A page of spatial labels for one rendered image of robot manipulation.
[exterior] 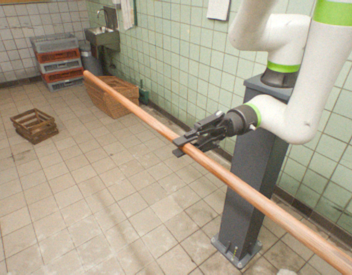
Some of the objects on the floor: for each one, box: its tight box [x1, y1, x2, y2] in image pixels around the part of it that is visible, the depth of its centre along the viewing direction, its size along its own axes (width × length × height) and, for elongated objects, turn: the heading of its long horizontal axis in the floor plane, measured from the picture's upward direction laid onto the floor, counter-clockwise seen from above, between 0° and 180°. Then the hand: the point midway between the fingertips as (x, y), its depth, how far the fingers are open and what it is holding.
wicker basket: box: [86, 89, 139, 120], centre depth 327 cm, size 49×56×28 cm
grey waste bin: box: [79, 44, 105, 80], centre depth 415 cm, size 37×37×55 cm
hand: (184, 144), depth 67 cm, fingers closed on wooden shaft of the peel, 3 cm apart
